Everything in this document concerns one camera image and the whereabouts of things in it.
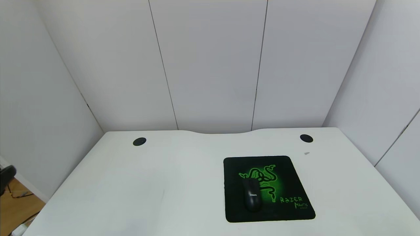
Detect black computer mouse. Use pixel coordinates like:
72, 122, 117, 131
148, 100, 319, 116
242, 178, 263, 212

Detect black green Razer mouse pad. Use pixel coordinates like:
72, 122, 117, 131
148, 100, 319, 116
223, 156, 316, 223

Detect white power strip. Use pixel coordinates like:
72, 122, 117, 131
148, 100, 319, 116
11, 223, 29, 236

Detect white partition base rail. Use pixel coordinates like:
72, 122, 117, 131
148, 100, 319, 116
0, 154, 50, 203

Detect black floor cable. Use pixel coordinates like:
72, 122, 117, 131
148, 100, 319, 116
6, 184, 35, 199

